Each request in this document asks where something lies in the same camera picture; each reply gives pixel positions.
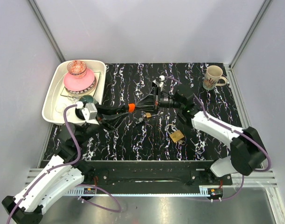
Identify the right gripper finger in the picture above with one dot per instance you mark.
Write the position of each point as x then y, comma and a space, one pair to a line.
145, 108
148, 100

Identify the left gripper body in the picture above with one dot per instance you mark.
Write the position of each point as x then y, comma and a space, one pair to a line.
102, 124

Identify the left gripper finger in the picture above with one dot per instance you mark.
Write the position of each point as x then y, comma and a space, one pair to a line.
108, 110
112, 122

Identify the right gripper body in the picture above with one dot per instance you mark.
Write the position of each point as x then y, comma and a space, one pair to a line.
164, 101

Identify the orange black padlock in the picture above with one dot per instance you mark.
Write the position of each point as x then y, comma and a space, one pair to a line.
131, 108

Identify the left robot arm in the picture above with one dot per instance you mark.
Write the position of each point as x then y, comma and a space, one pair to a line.
66, 169

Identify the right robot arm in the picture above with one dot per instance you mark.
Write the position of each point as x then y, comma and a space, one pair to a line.
246, 148

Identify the small brass padlock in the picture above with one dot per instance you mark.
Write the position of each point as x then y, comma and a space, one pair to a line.
149, 115

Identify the green ceramic cup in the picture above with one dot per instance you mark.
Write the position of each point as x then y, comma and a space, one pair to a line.
87, 99

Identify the large brass padlock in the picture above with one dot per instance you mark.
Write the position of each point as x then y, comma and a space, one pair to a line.
174, 133

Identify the pink upturned bowl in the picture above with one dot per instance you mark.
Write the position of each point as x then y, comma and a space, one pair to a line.
74, 83

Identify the clear drinking glass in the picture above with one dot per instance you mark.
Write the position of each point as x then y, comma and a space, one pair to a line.
60, 107

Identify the red patterned small bowl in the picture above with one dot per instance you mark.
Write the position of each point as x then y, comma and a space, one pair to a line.
77, 68

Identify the white plastic tray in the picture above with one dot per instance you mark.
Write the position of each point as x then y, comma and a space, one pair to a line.
57, 93

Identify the cream seashell mug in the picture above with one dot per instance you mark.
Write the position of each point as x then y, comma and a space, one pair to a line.
213, 78

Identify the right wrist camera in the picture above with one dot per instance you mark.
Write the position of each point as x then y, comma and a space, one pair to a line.
159, 82

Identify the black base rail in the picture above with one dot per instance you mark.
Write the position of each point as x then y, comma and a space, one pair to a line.
154, 177

